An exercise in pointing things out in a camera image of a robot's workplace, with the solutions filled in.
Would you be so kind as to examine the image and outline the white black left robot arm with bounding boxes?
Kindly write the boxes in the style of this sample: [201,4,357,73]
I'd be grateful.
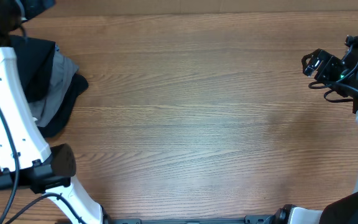
[0,1,112,223]

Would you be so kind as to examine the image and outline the black t-shirt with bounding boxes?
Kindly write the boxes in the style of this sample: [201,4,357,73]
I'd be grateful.
[10,35,55,103]

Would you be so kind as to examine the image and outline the grey folded shirt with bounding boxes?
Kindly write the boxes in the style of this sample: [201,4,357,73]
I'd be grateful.
[29,51,79,127]

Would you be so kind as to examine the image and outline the black folded garment in stack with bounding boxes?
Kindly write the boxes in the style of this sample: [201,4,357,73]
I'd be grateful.
[37,72,88,138]

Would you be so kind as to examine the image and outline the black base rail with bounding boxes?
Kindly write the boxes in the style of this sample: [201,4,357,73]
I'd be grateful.
[104,212,288,224]

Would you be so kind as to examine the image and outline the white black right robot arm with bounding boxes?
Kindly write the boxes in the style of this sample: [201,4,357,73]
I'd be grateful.
[244,35,358,223]

